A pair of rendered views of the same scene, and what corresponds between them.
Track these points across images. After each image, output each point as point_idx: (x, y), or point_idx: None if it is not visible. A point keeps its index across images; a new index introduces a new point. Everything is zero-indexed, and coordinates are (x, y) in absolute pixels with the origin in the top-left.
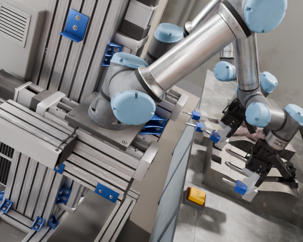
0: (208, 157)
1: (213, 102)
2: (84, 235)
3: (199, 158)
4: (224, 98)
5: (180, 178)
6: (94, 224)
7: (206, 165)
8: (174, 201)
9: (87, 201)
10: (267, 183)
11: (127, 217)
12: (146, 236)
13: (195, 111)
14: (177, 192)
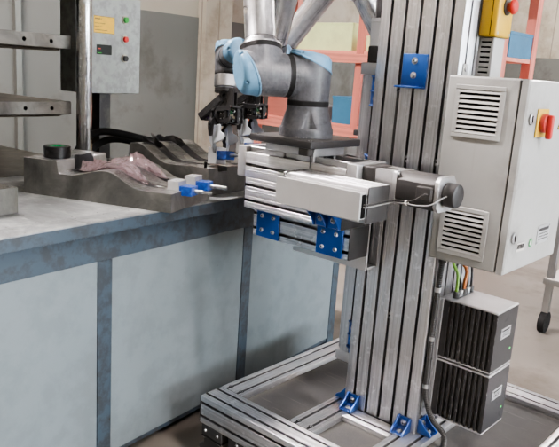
0: (233, 176)
1: (52, 220)
2: (329, 373)
3: (230, 194)
4: None
5: (181, 294)
6: (310, 380)
7: (240, 181)
8: (220, 285)
9: (311, 403)
10: (195, 152)
11: (254, 372)
12: (183, 434)
13: (188, 186)
14: (206, 287)
